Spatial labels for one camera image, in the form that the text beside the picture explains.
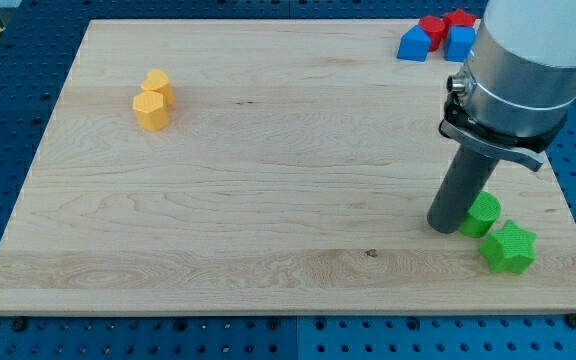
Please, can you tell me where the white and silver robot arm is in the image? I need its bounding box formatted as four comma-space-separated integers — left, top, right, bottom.
447, 0, 576, 138

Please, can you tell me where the light wooden board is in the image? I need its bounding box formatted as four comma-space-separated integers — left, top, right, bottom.
0, 20, 576, 316

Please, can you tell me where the yellow hexagon block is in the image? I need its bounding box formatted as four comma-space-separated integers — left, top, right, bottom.
132, 91, 169, 132

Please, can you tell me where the yellow heart block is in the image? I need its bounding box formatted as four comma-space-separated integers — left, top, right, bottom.
141, 69, 175, 106

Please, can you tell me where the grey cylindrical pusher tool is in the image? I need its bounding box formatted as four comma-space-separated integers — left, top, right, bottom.
427, 146, 499, 234

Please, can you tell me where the black silver tool clamp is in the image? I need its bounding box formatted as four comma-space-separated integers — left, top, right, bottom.
439, 93, 567, 172

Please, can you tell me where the blue pentagon block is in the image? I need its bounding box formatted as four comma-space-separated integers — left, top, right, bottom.
396, 25, 431, 62

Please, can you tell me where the green cylinder block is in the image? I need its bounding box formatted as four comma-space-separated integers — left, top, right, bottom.
458, 191, 501, 238

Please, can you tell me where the red cylinder block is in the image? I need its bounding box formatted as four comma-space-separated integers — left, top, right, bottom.
418, 15, 447, 52

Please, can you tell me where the blue cube block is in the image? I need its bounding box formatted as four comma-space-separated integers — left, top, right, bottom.
444, 26, 476, 62

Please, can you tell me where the green star block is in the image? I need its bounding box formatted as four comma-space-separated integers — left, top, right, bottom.
479, 220, 537, 274

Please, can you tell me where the red star block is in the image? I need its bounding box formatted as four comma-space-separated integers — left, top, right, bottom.
442, 8, 477, 29

